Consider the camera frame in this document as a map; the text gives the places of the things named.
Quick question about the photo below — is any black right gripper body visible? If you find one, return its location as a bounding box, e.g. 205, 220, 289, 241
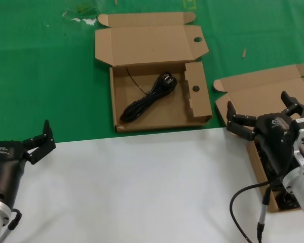
253, 112, 298, 175

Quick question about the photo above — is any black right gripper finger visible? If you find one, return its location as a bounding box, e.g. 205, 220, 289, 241
225, 101, 258, 141
280, 91, 304, 119

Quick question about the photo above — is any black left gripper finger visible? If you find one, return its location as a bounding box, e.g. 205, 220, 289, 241
22, 119, 57, 166

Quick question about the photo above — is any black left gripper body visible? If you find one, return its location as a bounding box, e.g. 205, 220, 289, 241
0, 140, 30, 206

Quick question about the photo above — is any black power cord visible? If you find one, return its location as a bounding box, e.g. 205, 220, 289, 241
120, 66, 178, 124

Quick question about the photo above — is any open cardboard box with holes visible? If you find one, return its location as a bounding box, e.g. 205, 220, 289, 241
95, 11, 213, 134

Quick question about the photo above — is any green table mat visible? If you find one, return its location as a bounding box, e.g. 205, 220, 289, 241
0, 0, 304, 144

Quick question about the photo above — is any open cardboard box of cords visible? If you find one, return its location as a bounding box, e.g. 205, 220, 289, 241
213, 63, 304, 213

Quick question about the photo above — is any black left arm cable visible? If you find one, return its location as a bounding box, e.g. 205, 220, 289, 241
0, 208, 23, 243

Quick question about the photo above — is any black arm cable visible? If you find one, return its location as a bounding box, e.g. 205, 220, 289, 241
230, 161, 294, 243
0, 208, 23, 243

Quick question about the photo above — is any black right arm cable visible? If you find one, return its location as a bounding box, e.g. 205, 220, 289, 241
230, 161, 294, 243

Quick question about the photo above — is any pile of black power cords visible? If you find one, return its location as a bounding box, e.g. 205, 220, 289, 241
253, 141, 303, 211

